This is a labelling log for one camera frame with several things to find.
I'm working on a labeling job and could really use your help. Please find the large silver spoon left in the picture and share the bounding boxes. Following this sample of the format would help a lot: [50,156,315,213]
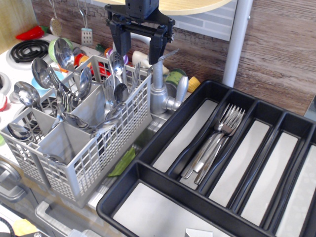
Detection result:
[31,57,60,89]

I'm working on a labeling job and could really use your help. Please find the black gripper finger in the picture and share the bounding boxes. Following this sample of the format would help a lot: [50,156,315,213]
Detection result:
[110,22,131,56]
[149,26,169,65]

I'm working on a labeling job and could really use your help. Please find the green toy can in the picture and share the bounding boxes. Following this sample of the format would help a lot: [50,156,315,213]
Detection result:
[165,69,186,86]

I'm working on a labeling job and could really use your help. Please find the light wooden shelf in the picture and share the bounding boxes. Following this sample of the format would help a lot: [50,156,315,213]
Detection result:
[92,0,230,18]

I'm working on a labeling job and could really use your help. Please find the silver spoon middle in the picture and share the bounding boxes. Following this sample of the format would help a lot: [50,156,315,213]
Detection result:
[76,67,92,101]

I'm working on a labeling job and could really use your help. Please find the silver metal fork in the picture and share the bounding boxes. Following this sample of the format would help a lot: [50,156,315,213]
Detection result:
[147,48,180,74]

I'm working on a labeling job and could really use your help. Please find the silver spoon basket corner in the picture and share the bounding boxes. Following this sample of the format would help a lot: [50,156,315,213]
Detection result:
[7,123,34,143]

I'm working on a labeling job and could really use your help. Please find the green toy leaf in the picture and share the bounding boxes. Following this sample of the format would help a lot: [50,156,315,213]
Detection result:
[108,147,136,177]

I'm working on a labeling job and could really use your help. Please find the black cutlery tray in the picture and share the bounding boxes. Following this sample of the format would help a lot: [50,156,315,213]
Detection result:
[96,81,316,237]

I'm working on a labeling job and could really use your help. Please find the silver spoon far left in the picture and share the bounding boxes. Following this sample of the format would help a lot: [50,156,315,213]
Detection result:
[14,81,42,111]

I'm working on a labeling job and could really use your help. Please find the silver toy faucet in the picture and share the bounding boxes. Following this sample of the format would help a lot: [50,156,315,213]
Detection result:
[113,32,189,115]

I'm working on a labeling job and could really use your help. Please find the yellow toy corn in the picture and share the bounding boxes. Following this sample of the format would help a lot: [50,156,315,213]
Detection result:
[187,77,201,93]

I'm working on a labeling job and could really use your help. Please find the red toy chili pepper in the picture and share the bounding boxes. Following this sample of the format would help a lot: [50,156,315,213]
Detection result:
[15,25,48,40]

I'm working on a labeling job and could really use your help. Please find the large silver spoon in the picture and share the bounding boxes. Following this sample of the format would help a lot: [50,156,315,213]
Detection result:
[31,57,60,89]
[54,38,79,75]

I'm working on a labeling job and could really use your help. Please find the hanging perforated spoon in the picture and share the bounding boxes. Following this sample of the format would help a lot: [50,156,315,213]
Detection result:
[49,0,62,37]

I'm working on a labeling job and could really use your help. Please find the white metal pole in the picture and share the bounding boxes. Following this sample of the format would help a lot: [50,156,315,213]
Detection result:
[222,0,253,87]

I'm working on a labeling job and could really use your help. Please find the grey plastic cutlery basket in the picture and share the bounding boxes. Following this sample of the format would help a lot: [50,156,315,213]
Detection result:
[0,71,152,207]

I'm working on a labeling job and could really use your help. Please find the stack of forks in tray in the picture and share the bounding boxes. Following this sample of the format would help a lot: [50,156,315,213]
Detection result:
[181,104,246,185]

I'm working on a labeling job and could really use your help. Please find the hanging small spatula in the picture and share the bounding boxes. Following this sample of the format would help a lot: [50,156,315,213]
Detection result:
[77,0,93,46]

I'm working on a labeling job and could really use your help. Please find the silver spoon front centre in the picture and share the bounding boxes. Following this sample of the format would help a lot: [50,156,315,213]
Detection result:
[105,81,129,119]

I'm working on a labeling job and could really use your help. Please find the silver spoon rear compartment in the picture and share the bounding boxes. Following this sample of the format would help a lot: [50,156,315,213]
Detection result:
[109,51,127,87]

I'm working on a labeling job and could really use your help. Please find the silver fork in basket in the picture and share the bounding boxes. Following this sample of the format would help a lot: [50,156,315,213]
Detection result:
[130,62,141,95]

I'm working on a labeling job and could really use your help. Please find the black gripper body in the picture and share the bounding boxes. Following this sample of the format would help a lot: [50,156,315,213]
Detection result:
[105,0,175,44]

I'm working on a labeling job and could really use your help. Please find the black stove burner coil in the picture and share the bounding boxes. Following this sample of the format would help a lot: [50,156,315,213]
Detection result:
[10,39,49,63]

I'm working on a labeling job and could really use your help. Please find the large silver spoon top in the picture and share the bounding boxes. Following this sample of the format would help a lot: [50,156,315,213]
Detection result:
[54,38,79,75]

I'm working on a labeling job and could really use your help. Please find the blue toy cup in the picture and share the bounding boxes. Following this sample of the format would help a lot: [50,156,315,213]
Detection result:
[31,71,64,96]

